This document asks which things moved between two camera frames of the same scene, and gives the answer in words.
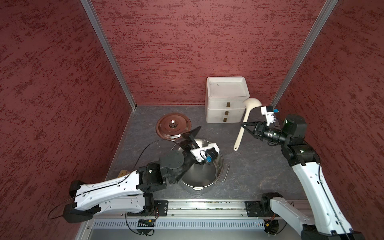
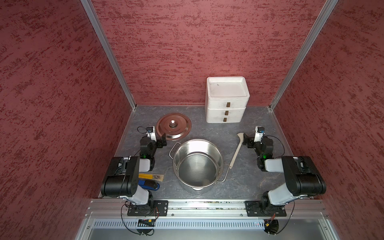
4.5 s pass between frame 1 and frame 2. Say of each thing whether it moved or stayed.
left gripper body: moved
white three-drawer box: stayed
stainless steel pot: stayed
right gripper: moved
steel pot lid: stayed
